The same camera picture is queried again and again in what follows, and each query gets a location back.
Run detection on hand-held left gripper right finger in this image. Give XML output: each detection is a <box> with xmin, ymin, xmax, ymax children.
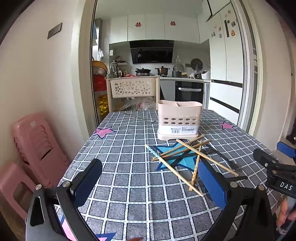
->
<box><xmin>197</xmin><ymin>160</ymin><xmax>275</xmax><ymax>241</ymax></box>

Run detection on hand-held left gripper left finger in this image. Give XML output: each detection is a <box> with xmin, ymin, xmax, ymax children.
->
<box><xmin>25</xmin><ymin>158</ymin><xmax>103</xmax><ymax>241</ymax></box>

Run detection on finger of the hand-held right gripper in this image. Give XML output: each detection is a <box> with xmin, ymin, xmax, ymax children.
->
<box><xmin>277</xmin><ymin>142</ymin><xmax>296</xmax><ymax>159</ymax></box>
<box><xmin>253</xmin><ymin>148</ymin><xmax>279</xmax><ymax>168</ymax></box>

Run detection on wooden chopstick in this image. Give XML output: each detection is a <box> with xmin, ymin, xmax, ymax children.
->
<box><xmin>176</xmin><ymin>138</ymin><xmax>239</xmax><ymax>176</ymax></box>
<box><xmin>159</xmin><ymin>134</ymin><xmax>206</xmax><ymax>157</ymax></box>
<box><xmin>151</xmin><ymin>139</ymin><xmax>211</xmax><ymax>162</ymax></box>
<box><xmin>188</xmin><ymin>140</ymin><xmax>203</xmax><ymax>192</ymax></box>
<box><xmin>145</xmin><ymin>144</ymin><xmax>204</xmax><ymax>197</ymax></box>

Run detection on blue patterned chopstick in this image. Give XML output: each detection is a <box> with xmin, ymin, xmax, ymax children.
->
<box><xmin>148</xmin><ymin>145</ymin><xmax>162</xmax><ymax>160</ymax></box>

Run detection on beige plastic utensil holder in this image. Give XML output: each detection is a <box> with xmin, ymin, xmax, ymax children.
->
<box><xmin>157</xmin><ymin>100</ymin><xmax>203</xmax><ymax>141</ymax></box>

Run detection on person's right hand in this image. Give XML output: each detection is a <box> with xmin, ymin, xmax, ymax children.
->
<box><xmin>276</xmin><ymin>197</ymin><xmax>296</xmax><ymax>229</ymax></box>

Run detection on grey checked star tablecloth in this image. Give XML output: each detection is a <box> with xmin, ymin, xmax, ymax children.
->
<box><xmin>55</xmin><ymin>109</ymin><xmax>287</xmax><ymax>241</ymax></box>

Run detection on tall pink plastic stool stack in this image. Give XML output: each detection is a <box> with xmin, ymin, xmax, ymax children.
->
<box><xmin>10</xmin><ymin>113</ymin><xmax>70</xmax><ymax>188</ymax></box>

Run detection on low pink plastic stool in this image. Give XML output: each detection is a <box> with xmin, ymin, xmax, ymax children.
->
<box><xmin>0</xmin><ymin>161</ymin><xmax>38</xmax><ymax>220</ymax></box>

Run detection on gold foil bag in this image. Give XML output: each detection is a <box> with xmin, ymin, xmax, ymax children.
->
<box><xmin>98</xmin><ymin>93</ymin><xmax>110</xmax><ymax>117</ymax></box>

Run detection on clear plastic bags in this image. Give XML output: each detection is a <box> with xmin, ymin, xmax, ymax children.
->
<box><xmin>120</xmin><ymin>96</ymin><xmax>158</xmax><ymax>112</ymax></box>

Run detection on red plastic crate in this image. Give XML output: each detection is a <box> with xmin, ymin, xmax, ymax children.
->
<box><xmin>94</xmin><ymin>75</ymin><xmax>108</xmax><ymax>92</ymax></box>

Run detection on beige plastic basket cart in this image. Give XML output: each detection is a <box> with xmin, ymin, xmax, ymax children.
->
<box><xmin>105</xmin><ymin>75</ymin><xmax>161</xmax><ymax>113</ymax></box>

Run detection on white refrigerator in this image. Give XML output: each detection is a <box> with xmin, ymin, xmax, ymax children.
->
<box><xmin>203</xmin><ymin>2</ymin><xmax>245</xmax><ymax>126</ymax></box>

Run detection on orange basin stack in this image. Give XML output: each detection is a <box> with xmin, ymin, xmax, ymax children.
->
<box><xmin>92</xmin><ymin>60</ymin><xmax>109</xmax><ymax>76</ymax></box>

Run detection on steel cooking pot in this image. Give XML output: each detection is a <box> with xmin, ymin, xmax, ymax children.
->
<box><xmin>155</xmin><ymin>66</ymin><xmax>171</xmax><ymax>75</ymax></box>

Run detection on group of fridge magnets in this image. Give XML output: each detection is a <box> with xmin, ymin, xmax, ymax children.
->
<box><xmin>210</xmin><ymin>9</ymin><xmax>237</xmax><ymax>39</ymax></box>

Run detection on black range hood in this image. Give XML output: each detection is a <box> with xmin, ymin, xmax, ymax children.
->
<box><xmin>129</xmin><ymin>40</ymin><xmax>174</xmax><ymax>64</ymax></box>

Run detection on white upper kitchen cabinets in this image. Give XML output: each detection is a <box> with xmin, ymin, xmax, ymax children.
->
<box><xmin>109</xmin><ymin>13</ymin><xmax>200</xmax><ymax>44</ymax></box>

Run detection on grey wall switch panel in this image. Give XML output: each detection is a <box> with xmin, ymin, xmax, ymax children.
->
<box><xmin>47</xmin><ymin>22</ymin><xmax>63</xmax><ymax>39</ymax></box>

